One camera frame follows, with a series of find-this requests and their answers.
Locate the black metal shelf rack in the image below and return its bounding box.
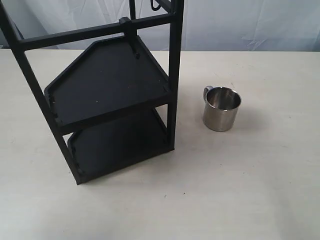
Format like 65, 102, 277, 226
0, 0, 184, 185

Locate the stainless steel mug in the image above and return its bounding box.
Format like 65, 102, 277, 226
202, 85, 242, 132

